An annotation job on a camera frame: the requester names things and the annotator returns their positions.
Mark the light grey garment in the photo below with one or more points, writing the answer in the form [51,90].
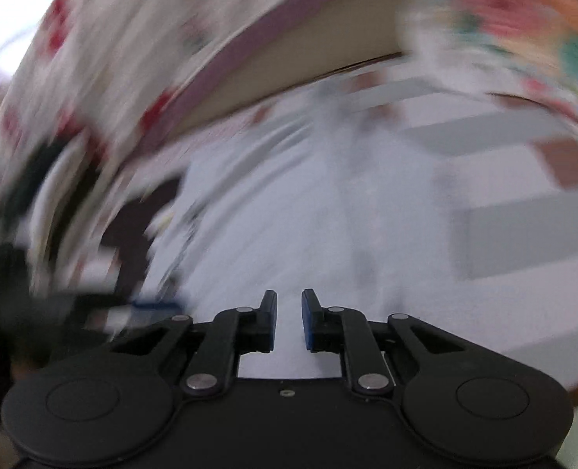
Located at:
[294,205]

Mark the beige bed frame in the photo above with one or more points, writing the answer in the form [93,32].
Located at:
[318,49]

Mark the white quilt with red print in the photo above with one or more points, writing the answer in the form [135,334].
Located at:
[123,24]

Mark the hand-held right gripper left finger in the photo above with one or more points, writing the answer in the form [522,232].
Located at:
[271,323]

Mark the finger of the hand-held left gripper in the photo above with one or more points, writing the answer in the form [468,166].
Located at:
[155,305]

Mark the purple mattress edge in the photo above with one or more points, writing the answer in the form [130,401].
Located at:
[269,24]

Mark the checked printed bedsheet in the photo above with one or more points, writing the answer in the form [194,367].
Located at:
[513,234]

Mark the colourful floral quilt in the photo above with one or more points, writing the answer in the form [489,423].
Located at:
[513,10]

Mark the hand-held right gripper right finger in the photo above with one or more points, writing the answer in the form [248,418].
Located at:
[308,325]

